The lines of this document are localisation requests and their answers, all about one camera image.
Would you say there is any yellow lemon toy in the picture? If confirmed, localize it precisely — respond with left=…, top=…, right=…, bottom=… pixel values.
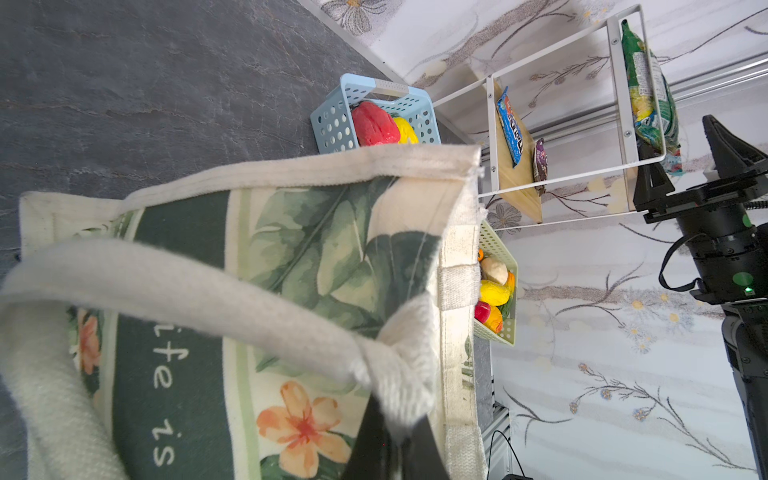
left=479, top=280, right=511, bottom=307

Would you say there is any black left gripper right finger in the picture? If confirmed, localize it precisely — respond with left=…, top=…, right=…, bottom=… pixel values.
left=401, top=417, right=450, bottom=480

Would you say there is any purple candy bag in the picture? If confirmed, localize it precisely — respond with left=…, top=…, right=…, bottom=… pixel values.
left=533, top=138, right=548, bottom=195

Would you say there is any white wire wooden shelf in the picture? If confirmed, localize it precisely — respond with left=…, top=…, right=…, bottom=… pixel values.
left=434, top=4, right=667, bottom=230

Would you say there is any green plastic basket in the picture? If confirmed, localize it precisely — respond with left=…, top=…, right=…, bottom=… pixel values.
left=474, top=220, right=518, bottom=346

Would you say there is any red bell pepper toy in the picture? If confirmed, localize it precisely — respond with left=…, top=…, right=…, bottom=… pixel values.
left=351, top=101, right=400, bottom=147

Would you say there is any orange mango toy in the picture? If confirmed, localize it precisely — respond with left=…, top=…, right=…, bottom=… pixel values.
left=484, top=306, right=504, bottom=334

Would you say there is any green snack packet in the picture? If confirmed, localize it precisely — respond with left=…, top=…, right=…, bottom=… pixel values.
left=621, top=20, right=680, bottom=156

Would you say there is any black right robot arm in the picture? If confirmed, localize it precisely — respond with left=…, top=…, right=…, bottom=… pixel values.
left=468, top=116, right=767, bottom=479

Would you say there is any yellow squash toy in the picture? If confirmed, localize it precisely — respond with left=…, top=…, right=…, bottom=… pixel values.
left=394, top=117, right=419, bottom=144

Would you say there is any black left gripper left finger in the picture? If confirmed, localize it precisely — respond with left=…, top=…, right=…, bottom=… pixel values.
left=341, top=396, right=395, bottom=480

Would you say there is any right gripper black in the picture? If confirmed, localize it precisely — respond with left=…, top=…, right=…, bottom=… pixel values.
left=633, top=115, right=767, bottom=303

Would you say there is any blue candy bag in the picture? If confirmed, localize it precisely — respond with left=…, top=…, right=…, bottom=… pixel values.
left=496, top=88, right=524, bottom=167

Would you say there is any blue plastic basket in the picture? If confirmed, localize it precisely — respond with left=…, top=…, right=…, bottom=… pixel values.
left=310, top=73, right=441, bottom=154

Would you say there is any canvas tote bag floral print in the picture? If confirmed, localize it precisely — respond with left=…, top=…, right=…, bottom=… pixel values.
left=1, top=145, right=482, bottom=479

